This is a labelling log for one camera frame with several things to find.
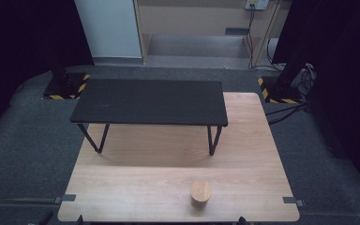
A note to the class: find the grey table clamp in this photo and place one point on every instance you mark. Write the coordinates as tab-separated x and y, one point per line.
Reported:
65	198
292	201

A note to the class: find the white cabinet panel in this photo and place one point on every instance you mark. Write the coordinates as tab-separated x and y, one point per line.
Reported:
109	28

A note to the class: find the white power strip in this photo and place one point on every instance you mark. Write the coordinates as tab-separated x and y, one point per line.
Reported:
257	4

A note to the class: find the round wooden lidded jar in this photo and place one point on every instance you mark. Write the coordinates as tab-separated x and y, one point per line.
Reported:
200	190

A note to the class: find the black curtain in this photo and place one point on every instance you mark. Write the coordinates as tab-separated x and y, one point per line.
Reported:
340	78
22	47

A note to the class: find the black stand with striped base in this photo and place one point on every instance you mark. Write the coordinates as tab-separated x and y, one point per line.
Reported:
286	87
65	84

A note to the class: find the black raised shelf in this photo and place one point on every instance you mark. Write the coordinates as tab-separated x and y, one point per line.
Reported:
150	101

